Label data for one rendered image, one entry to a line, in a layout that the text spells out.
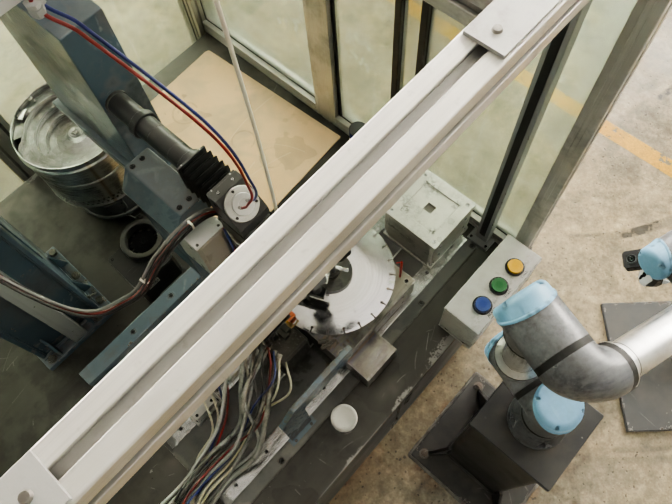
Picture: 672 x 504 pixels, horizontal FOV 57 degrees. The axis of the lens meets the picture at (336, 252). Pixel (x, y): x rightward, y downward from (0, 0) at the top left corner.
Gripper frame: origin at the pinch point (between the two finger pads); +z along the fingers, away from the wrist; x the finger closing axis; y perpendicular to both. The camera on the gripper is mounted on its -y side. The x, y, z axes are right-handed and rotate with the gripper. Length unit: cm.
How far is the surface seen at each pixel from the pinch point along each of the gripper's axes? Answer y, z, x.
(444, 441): -41, 90, -31
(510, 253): -31.7, 1.4, 7.5
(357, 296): -72, -4, -7
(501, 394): -33.5, 16.4, -26.9
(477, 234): -37.9, 13.7, 18.8
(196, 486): -112, 16, -53
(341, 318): -76, -4, -13
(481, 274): -39.7, 1.4, 1.3
